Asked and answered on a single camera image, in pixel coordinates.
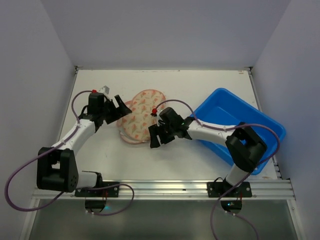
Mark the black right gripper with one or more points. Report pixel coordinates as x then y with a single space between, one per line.
161 133

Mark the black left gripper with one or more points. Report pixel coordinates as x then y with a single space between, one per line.
113 110

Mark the floral mesh laundry bag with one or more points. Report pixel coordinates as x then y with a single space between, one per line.
134 127

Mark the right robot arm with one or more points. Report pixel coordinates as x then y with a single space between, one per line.
244 145

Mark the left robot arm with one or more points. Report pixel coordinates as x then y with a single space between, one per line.
57 166

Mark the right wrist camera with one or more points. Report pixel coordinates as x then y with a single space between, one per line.
155 113

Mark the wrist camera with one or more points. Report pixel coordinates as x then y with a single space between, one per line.
155 113
103 90

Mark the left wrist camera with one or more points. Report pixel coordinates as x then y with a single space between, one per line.
103 90

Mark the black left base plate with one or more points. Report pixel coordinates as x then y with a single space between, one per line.
103 189

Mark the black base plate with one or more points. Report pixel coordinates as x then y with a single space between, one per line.
103 189
220 188

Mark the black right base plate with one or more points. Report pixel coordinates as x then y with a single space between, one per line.
220 188

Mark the aluminium front rail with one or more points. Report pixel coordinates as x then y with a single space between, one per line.
266 189

